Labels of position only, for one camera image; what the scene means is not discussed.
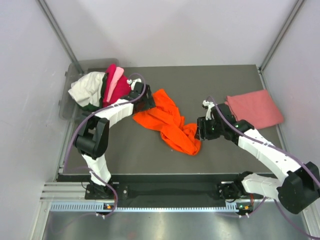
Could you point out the grey plastic bin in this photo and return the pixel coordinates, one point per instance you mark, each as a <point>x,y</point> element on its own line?
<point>68,107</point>

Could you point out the folded pink t shirt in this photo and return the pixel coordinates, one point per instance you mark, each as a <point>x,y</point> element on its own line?
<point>257,108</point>

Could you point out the slotted grey cable duct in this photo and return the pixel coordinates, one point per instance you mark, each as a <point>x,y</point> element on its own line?
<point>103,207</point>

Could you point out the aluminium frame post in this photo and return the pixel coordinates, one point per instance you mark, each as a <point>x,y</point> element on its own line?
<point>59,34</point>
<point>298,5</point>

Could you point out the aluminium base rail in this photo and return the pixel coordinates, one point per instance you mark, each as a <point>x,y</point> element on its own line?
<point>63,192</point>

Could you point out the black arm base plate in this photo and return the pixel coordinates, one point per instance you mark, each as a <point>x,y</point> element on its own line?
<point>175,190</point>

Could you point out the left aluminium frame post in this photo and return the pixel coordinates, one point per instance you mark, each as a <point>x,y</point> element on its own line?
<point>59,34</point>

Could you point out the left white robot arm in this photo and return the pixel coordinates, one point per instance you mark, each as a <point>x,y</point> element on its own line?
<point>92,138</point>

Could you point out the light pink t shirt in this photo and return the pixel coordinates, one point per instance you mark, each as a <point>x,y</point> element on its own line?
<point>116,77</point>

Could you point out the magenta t shirt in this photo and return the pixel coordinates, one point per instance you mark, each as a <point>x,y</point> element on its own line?
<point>122,87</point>

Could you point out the white t shirt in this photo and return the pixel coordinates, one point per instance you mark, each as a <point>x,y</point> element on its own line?
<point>76,93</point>

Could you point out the dark green t shirt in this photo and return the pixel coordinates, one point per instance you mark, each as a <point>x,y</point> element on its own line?
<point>91,108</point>

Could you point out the right aluminium frame post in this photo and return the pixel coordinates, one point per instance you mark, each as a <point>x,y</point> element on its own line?
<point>298,5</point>

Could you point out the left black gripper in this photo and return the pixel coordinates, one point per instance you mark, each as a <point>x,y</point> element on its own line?
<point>149,103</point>

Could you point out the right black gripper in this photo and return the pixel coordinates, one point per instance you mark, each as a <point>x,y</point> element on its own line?
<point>202,123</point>

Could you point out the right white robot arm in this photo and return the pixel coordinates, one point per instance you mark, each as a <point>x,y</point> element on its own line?
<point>295,185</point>

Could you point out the orange t shirt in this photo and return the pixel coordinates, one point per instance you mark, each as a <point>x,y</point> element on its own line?
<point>166,119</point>

